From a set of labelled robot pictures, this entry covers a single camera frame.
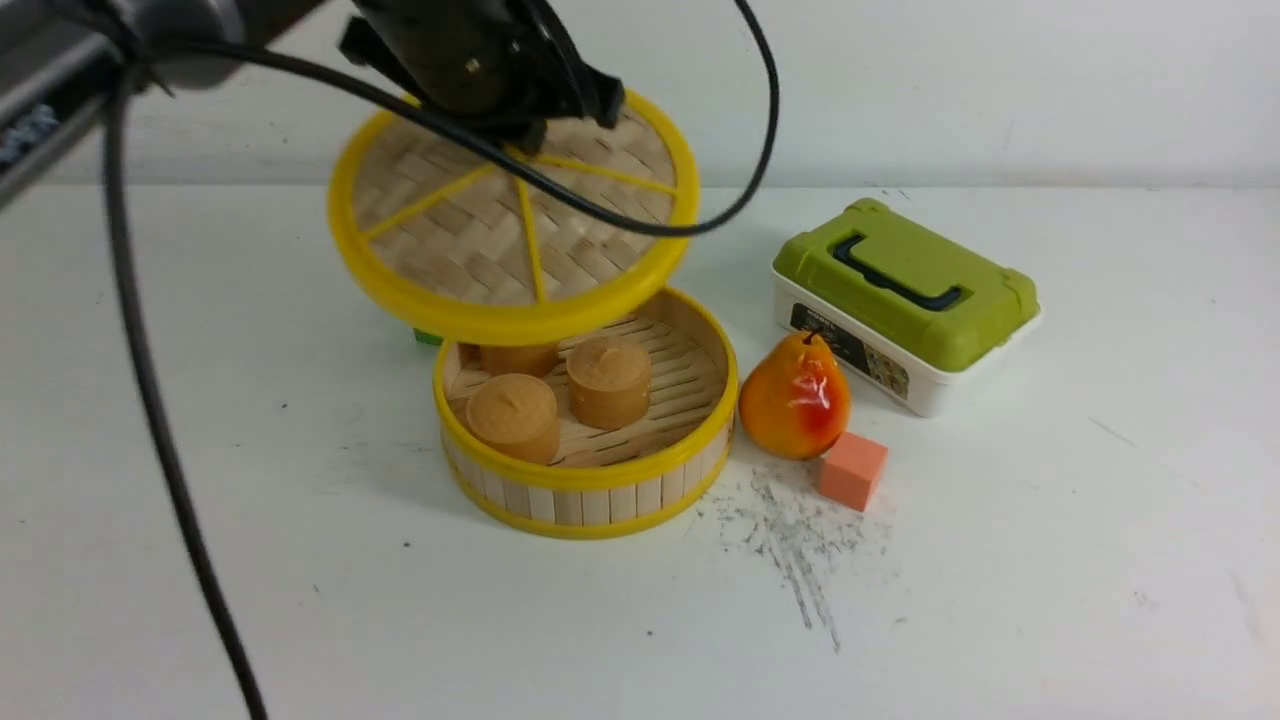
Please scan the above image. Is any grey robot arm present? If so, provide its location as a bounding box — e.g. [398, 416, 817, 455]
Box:
[1, 1, 626, 202]

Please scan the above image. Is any green foam cube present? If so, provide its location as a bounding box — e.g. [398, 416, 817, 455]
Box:
[413, 328, 443, 347]

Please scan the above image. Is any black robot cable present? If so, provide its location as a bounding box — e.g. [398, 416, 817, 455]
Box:
[100, 0, 782, 720]

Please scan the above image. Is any yellow woven steamer lid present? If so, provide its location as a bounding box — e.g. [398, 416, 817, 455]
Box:
[328, 92, 700, 346]

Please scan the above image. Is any salmon orange foam cube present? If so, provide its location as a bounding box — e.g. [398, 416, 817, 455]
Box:
[817, 432, 890, 512]

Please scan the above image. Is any bamboo steamer basket yellow rim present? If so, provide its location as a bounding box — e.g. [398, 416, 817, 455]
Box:
[431, 288, 739, 541]

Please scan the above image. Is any brown toy bun back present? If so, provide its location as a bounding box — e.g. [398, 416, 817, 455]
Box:
[477, 342, 561, 378]

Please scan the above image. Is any brown toy bun front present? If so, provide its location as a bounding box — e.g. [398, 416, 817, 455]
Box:
[465, 373, 561, 466]

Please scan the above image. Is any orange red toy pear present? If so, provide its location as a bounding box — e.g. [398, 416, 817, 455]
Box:
[739, 331, 852, 460]

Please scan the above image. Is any brown toy bun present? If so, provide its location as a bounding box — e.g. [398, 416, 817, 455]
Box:
[477, 342, 561, 378]
[465, 373, 561, 466]
[564, 336, 652, 430]

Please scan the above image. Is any green lid white storage box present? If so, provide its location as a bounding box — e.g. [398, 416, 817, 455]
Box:
[771, 199, 1043, 418]

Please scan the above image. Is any brown toy bun right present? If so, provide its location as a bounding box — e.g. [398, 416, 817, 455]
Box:
[564, 336, 652, 430]

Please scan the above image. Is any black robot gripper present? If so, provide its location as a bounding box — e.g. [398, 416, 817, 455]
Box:
[339, 1, 626, 155]

